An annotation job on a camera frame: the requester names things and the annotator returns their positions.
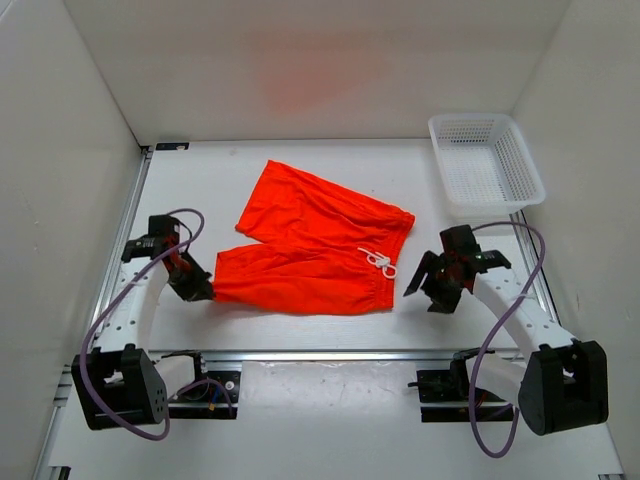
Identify aluminium frame rail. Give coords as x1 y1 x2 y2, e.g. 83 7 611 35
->
510 211 559 323
30 145 155 479

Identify aluminium table edge rail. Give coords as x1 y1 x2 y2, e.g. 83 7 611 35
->
203 349 457 362

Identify black corner label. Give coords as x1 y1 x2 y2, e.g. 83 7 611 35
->
155 142 190 151

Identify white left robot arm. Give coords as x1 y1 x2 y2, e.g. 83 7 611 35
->
71 252 213 431

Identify aluminium left frame rail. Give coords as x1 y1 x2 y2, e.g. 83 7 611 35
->
30 145 155 479

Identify aluminium right frame rail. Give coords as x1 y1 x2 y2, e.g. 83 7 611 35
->
510 211 559 323

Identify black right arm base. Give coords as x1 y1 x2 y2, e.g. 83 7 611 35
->
408 356 514 424

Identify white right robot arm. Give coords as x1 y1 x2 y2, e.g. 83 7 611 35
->
406 250 609 436

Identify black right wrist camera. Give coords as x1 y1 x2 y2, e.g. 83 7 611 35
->
440 225 511 275

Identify orange mesh shorts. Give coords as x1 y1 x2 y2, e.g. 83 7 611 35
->
212 160 415 315

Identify white shorts drawstring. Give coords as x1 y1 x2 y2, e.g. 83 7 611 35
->
357 247 397 280

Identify white plastic mesh basket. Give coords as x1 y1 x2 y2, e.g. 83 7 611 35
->
428 113 546 219

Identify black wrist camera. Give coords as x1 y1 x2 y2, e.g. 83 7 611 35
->
121 215 181 263
440 225 511 275

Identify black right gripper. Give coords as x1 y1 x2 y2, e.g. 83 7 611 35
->
403 250 464 315

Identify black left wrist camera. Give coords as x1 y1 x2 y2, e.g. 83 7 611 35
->
121 215 181 263

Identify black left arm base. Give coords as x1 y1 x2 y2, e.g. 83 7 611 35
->
160 350 241 420

